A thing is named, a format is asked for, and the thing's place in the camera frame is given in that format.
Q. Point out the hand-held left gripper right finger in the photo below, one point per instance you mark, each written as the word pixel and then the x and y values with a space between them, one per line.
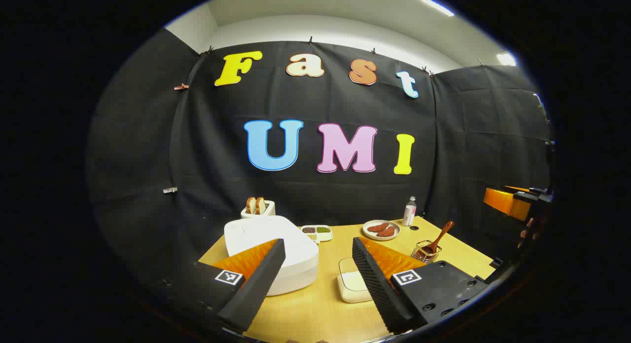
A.
pixel 377 284

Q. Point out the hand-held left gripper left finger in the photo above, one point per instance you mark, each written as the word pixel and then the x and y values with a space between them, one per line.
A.
pixel 256 284

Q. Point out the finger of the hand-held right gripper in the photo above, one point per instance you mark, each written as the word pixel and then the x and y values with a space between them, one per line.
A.
pixel 500 201

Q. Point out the clear tray of white rice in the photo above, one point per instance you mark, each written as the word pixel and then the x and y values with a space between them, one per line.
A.
pixel 352 284

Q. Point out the white rice cooker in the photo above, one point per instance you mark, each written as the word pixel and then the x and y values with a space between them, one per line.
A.
pixel 276 230

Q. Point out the white round plate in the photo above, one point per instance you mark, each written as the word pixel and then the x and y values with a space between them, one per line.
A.
pixel 367 233

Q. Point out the red meat slice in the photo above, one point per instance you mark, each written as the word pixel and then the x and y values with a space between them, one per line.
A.
pixel 378 228
pixel 388 231

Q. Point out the white toaster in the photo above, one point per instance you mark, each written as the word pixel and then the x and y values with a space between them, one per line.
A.
pixel 268 212

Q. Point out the white divided bean dish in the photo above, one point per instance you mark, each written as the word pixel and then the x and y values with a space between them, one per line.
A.
pixel 323 234

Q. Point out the clear bottle with pink label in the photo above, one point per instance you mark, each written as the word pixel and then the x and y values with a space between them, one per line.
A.
pixel 409 212

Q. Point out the toast bread slice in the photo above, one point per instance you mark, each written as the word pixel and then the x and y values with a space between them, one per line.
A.
pixel 251 205
pixel 260 205

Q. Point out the orange cloth clip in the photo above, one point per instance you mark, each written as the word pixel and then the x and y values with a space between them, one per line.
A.
pixel 181 87

